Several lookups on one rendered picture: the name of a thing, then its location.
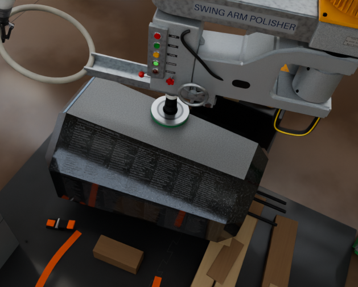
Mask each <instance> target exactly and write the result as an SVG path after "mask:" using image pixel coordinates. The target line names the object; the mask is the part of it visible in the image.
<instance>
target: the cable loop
mask: <svg viewBox="0 0 358 287"><path fill-rule="evenodd" d="M281 111H282V109H278V108H277V109H276V110H275V113H274V116H273V119H272V126H273V128H274V129H275V130H276V131H278V132H280V133H284V134H288V135H292V136H305V135H307V134H309V133H311V132H312V131H313V130H314V128H315V127H316V126H317V124H318V122H319V121H320V119H321V118H320V117H315V118H314V119H313V121H312V123H311V124H310V125H309V126H308V128H306V129H305V130H301V131H298V130H290V129H286V128H283V127H280V126H279V125H278V119H279V115H280V114H281Z"/></svg>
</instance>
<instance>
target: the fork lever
mask: <svg viewBox="0 0 358 287"><path fill-rule="evenodd" d="M91 56H94V58H95V60H94V63H93V66H92V68H91V67H86V66H84V70H86V71H87V74H86V75H89V76H94V77H98V78H101V79H106V80H110V81H115V82H118V83H123V84H127V85H132V86H135V87H140V88H144V89H148V90H152V91H156V92H160V93H165V94H168V95H173V96H178V95H176V94H173V93H168V92H163V91H158V90H154V89H151V88H150V78H149V77H142V78H141V77H139V76H138V73H139V72H140V71H143V72H144V73H145V74H147V65H145V64H141V63H136V62H133V61H128V60H123V59H119V58H115V57H111V56H107V55H102V54H98V53H95V52H91ZM204 98H205V95H200V96H197V99H196V100H194V101H199V102H202V101H203V100H204ZM216 100H217V97H215V100H214V103H213V105H215V104H216ZM205 106H206V107H207V108H210V107H211V104H210V103H209V102H207V103H206V104H205Z"/></svg>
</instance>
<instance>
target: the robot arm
mask: <svg viewBox="0 0 358 287"><path fill-rule="evenodd" d="M14 2H15V0H0V28H1V31H2V36H1V39H2V43H4V42H5V39H7V40H9V38H10V34H11V30H12V29H13V28H14V23H12V24H11V23H10V22H9V16H10V14H11V11H12V8H13V4H14ZM7 25H9V31H8V34H7V35H6V31H5V26H7Z"/></svg>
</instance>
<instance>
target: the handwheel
mask: <svg viewBox="0 0 358 287"><path fill-rule="evenodd" d="M186 87H192V90H190V91H189V90H187V89H186ZM197 88H199V89H200V90H201V91H202V92H197V91H196V90H197ZM181 91H184V92H185V93H188V98H189V99H190V100H191V101H190V102H189V101H186V100H185V99H184V98H183V97H182V95H181ZM177 94H178V97H179V100H180V101H181V102H183V103H184V104H186V105H188V106H202V105H204V104H205V103H206V102H207V101H208V99H209V94H208V92H207V90H206V89H205V88H204V87H203V86H201V85H199V84H196V83H185V84H183V85H181V86H180V87H179V88H178V91H177ZM200 95H205V99H204V100H203V101H202V102H199V103H194V100H196V99H197V96H200Z"/></svg>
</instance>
